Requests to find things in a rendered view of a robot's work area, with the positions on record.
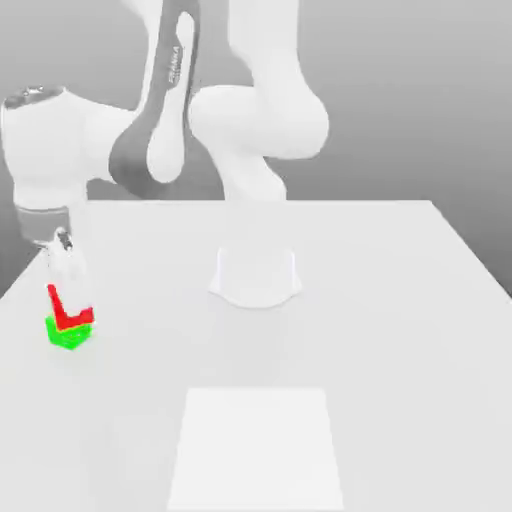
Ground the small red cube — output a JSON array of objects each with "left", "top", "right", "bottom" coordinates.
[{"left": 46, "top": 282, "right": 96, "bottom": 332}]

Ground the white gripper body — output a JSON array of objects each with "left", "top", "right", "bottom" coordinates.
[{"left": 44, "top": 242, "right": 90, "bottom": 298}]

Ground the small green cube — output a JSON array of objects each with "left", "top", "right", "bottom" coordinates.
[{"left": 44, "top": 315, "right": 94, "bottom": 352}]

